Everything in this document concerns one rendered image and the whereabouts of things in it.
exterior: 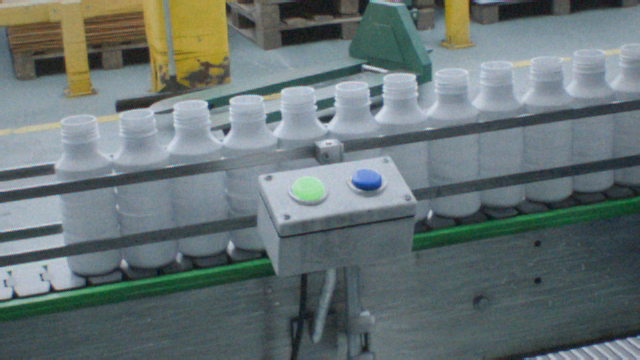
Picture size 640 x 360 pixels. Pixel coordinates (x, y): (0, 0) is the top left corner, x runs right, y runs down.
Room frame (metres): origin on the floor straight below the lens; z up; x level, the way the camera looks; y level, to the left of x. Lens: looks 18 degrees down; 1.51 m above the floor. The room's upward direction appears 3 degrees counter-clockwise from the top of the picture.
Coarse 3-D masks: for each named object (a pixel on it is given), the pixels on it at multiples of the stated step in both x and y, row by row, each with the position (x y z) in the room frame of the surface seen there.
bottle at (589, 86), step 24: (576, 72) 1.44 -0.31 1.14; (600, 72) 1.43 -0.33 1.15; (576, 96) 1.42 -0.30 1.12; (600, 96) 1.42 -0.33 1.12; (576, 120) 1.42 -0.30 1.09; (600, 120) 1.42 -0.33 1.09; (576, 144) 1.42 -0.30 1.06; (600, 144) 1.42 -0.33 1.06; (576, 192) 1.43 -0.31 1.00; (600, 192) 1.42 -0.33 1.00
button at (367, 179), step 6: (360, 168) 1.19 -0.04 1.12; (366, 168) 1.19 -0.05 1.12; (354, 174) 1.18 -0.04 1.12; (360, 174) 1.18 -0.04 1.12; (366, 174) 1.18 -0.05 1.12; (372, 174) 1.18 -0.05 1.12; (378, 174) 1.18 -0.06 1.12; (354, 180) 1.17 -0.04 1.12; (360, 180) 1.17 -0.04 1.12; (366, 180) 1.17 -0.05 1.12; (372, 180) 1.17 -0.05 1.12; (378, 180) 1.17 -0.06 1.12; (360, 186) 1.17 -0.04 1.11; (366, 186) 1.17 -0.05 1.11; (372, 186) 1.17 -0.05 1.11; (378, 186) 1.17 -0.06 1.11
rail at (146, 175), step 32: (448, 128) 1.35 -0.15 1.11; (480, 128) 1.36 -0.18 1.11; (512, 128) 1.37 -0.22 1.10; (224, 160) 1.28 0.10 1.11; (256, 160) 1.29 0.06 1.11; (288, 160) 1.30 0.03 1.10; (608, 160) 1.41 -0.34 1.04; (0, 192) 1.21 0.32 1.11; (32, 192) 1.22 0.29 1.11; (64, 192) 1.23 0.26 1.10; (416, 192) 1.34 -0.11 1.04; (448, 192) 1.35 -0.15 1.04; (192, 224) 1.27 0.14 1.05; (224, 224) 1.28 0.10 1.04; (256, 224) 1.29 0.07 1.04; (0, 256) 1.21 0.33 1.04; (32, 256) 1.22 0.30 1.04; (64, 256) 1.23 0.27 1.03
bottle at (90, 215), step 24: (72, 120) 1.29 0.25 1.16; (72, 144) 1.26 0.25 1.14; (96, 144) 1.27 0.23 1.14; (72, 168) 1.25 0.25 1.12; (96, 168) 1.25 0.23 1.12; (96, 192) 1.25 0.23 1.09; (72, 216) 1.25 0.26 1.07; (96, 216) 1.25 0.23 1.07; (72, 240) 1.25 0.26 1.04; (72, 264) 1.25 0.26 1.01; (96, 264) 1.25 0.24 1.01; (120, 264) 1.27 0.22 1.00
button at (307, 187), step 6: (300, 180) 1.17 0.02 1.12; (306, 180) 1.17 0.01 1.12; (312, 180) 1.17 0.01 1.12; (318, 180) 1.17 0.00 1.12; (294, 186) 1.16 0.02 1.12; (300, 186) 1.16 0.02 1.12; (306, 186) 1.16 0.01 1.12; (312, 186) 1.16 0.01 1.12; (318, 186) 1.16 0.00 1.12; (294, 192) 1.16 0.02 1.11; (300, 192) 1.15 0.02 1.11; (306, 192) 1.15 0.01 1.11; (312, 192) 1.15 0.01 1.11; (318, 192) 1.15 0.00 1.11; (306, 198) 1.15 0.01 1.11; (312, 198) 1.15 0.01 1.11
